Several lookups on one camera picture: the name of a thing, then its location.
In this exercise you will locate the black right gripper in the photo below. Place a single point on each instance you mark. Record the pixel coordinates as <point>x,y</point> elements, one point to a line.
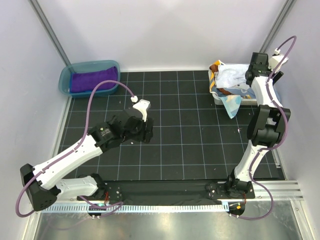
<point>266,64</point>

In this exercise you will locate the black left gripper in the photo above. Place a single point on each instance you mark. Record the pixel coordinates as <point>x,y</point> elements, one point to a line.
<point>146,133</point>

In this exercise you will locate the purple towel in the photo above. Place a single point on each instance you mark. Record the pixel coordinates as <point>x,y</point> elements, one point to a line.
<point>86,82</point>

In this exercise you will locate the white towel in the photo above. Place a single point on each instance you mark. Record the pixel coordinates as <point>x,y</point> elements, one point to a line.
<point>230,75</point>

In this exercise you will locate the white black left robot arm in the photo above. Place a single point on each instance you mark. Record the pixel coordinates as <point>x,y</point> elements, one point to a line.
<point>45,183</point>

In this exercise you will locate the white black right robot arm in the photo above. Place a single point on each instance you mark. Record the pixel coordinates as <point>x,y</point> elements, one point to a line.
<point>268,125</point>

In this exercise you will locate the brown towel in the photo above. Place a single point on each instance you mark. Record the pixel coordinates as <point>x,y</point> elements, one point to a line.
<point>214,68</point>

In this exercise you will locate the black grid cutting mat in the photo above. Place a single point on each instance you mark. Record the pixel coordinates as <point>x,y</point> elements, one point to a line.
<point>193,138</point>

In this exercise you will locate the teal transparent plastic bin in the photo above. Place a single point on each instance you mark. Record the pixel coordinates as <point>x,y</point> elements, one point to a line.
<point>83,67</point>

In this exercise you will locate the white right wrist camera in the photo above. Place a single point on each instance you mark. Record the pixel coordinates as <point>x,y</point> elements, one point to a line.
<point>277,60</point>

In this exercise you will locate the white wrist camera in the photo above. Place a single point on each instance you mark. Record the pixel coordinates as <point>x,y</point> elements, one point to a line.
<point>141,105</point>
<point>277,60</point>

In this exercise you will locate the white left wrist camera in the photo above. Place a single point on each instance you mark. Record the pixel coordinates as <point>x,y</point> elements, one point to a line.
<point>141,105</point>

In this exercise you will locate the slotted cable duct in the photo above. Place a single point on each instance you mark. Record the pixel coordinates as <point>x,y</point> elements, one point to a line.
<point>132,209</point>

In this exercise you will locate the aluminium frame rail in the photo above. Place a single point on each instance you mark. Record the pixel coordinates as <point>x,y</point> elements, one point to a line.
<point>280,190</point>

